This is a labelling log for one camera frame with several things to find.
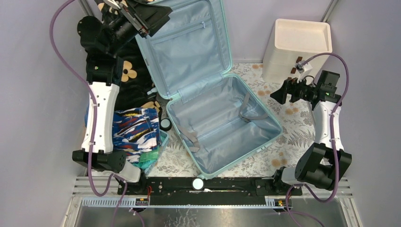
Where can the light blue ribbed suitcase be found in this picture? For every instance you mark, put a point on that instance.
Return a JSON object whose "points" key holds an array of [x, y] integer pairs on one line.
{"points": [[217, 116]]}

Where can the teal cloth bottom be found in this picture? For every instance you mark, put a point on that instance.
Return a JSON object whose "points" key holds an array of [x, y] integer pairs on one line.
{"points": [[146, 159]]}

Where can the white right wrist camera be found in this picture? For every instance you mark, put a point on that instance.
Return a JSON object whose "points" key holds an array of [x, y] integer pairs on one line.
{"points": [[303, 69]]}

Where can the light blue perforated plastic basket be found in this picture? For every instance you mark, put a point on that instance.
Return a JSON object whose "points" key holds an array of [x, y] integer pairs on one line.
{"points": [[164, 136]]}

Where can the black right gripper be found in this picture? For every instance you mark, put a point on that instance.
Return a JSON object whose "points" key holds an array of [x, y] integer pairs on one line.
{"points": [[291, 86]]}

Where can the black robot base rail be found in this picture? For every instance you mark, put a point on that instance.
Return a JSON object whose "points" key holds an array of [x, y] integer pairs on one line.
{"points": [[218, 191]]}

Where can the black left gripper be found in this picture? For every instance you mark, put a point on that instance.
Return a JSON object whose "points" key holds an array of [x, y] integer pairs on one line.
{"points": [[137, 24]]}

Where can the blue yellow cloth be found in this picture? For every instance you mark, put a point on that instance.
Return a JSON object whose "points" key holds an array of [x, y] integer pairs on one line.
{"points": [[86, 116]]}

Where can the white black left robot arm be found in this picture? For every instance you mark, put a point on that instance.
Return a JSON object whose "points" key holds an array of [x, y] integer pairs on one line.
{"points": [[102, 42]]}

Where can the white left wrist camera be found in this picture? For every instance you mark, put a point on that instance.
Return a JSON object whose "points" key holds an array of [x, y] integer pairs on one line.
{"points": [[115, 4]]}

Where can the floral patterned floor mat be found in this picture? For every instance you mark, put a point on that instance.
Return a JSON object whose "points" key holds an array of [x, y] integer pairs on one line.
{"points": [[297, 135]]}

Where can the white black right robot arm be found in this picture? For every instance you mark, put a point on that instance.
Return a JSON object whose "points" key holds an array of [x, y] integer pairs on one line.
{"points": [[326, 161]]}

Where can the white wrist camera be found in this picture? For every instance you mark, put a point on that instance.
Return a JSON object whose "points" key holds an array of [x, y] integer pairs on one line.
{"points": [[115, 4], [303, 69]]}

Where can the dark blue item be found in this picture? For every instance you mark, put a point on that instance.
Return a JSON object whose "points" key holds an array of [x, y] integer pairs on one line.
{"points": [[136, 131]]}

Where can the black floral plush blanket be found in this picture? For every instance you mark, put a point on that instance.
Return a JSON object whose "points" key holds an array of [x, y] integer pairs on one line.
{"points": [[136, 80]]}

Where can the white three-drawer storage cabinet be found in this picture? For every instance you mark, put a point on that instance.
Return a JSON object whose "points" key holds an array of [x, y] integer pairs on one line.
{"points": [[292, 41]]}

